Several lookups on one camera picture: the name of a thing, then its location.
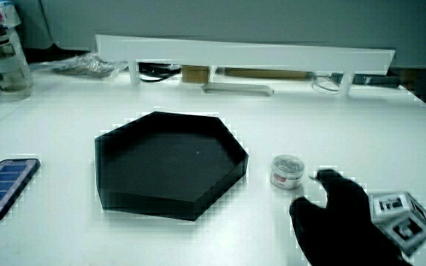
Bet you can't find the person's right hand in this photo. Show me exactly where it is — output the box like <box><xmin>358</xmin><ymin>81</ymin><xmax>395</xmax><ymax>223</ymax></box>
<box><xmin>288</xmin><ymin>168</ymin><xmax>426</xmax><ymax>266</ymax></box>

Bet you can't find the white desk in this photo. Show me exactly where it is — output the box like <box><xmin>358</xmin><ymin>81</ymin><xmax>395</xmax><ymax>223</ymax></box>
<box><xmin>0</xmin><ymin>69</ymin><xmax>426</xmax><ymax>266</ymax></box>

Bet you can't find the white desk shelf riser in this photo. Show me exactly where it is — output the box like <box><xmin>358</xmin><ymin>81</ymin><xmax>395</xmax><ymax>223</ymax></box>
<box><xmin>95</xmin><ymin>34</ymin><xmax>396</xmax><ymax>97</ymax></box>

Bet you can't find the round clear plastic container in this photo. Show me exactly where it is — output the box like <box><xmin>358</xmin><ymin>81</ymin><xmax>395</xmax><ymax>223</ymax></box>
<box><xmin>269</xmin><ymin>154</ymin><xmax>305</xmax><ymax>191</ymax></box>

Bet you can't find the black power strip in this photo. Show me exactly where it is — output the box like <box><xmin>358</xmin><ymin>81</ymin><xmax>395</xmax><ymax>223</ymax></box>
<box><xmin>330</xmin><ymin>72</ymin><xmax>402</xmax><ymax>89</ymax></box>

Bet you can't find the white flat stand base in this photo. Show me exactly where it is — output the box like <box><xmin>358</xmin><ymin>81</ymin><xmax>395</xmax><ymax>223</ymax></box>
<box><xmin>201</xmin><ymin>82</ymin><xmax>275</xmax><ymax>98</ymax></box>

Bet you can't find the black hexagonal tray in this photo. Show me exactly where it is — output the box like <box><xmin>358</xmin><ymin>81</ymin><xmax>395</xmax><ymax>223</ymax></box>
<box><xmin>94</xmin><ymin>111</ymin><xmax>250</xmax><ymax>222</ymax></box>

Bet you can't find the brown cardboard box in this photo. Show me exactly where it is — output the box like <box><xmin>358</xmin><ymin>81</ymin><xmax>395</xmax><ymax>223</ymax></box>
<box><xmin>181</xmin><ymin>65</ymin><xmax>210</xmax><ymax>84</ymax></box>

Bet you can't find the crumpled clear plastic bag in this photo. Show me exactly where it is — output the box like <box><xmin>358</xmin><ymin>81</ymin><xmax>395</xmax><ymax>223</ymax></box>
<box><xmin>30</xmin><ymin>52</ymin><xmax>127</xmax><ymax>79</ymax></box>

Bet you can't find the black smartphone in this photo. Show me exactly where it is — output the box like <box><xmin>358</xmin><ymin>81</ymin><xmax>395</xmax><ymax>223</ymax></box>
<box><xmin>0</xmin><ymin>158</ymin><xmax>41</xmax><ymax>224</ymax></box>

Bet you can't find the clear water bottle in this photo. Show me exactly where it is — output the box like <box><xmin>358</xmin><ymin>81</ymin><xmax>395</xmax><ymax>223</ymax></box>
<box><xmin>0</xmin><ymin>22</ymin><xmax>34</xmax><ymax>93</ymax></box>

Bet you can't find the clear cable loop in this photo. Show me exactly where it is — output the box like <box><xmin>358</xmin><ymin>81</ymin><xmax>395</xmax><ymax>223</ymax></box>
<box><xmin>311</xmin><ymin>72</ymin><xmax>341</xmax><ymax>93</ymax></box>

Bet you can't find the black cable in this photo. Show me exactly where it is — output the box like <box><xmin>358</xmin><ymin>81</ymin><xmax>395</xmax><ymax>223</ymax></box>
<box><xmin>138</xmin><ymin>62</ymin><xmax>182</xmax><ymax>83</ymax></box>

